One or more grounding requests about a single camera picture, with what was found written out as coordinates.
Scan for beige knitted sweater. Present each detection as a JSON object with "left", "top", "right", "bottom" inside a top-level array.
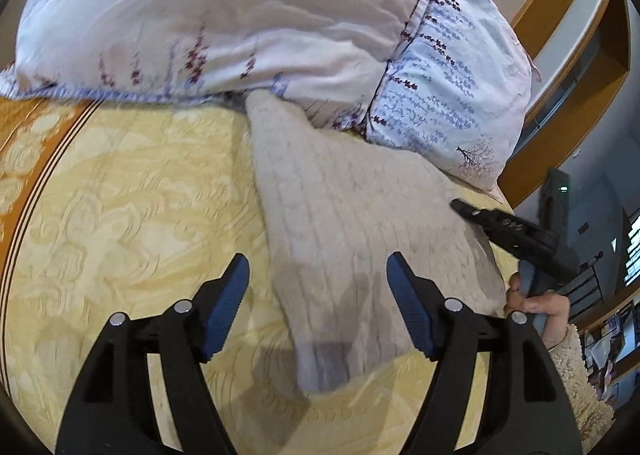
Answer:
[{"left": 245, "top": 90, "right": 516, "bottom": 393}]

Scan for fluffy beige sleeve forearm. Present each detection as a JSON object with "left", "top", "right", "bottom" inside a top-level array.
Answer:
[{"left": 549, "top": 324, "right": 615, "bottom": 454}]

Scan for person's right hand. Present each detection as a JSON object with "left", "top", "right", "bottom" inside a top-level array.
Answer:
[{"left": 504, "top": 272, "right": 570, "bottom": 350}]

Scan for blue floral pillow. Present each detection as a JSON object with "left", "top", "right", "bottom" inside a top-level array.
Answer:
[{"left": 363, "top": 0, "right": 539, "bottom": 195}]

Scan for yellow floral bedspread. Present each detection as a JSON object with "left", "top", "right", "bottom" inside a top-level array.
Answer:
[{"left": 1, "top": 99, "right": 434, "bottom": 454}]

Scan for pink floral pillow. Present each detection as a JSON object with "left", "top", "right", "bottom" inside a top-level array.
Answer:
[{"left": 1, "top": 0, "right": 428, "bottom": 128}]

